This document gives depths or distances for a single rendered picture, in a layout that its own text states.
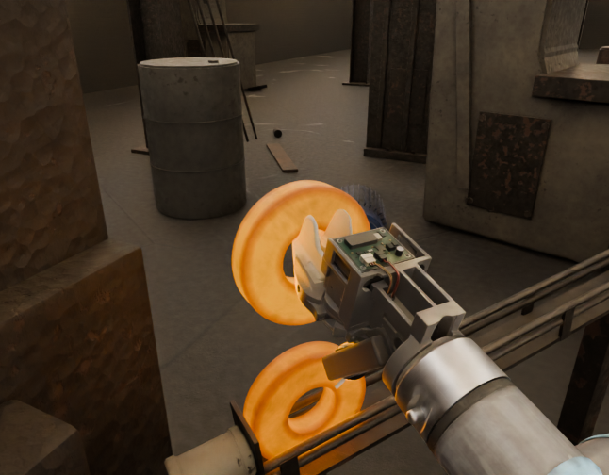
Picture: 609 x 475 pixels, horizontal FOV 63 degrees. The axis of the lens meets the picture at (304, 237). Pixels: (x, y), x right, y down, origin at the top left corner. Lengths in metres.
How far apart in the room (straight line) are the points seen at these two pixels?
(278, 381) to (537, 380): 1.44
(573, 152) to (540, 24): 0.59
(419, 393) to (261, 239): 0.21
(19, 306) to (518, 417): 0.46
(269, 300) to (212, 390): 1.24
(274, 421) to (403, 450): 0.99
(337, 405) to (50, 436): 0.32
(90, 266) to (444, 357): 0.42
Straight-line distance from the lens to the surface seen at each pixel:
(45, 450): 0.52
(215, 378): 1.79
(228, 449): 0.61
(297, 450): 0.63
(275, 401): 0.59
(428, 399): 0.36
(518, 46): 2.63
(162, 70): 2.88
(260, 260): 0.49
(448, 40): 2.76
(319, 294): 0.45
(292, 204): 0.49
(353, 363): 0.45
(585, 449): 0.51
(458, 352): 0.37
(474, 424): 0.35
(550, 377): 1.96
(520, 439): 0.35
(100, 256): 0.65
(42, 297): 0.59
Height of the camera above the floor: 1.14
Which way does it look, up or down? 25 degrees down
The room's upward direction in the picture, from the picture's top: straight up
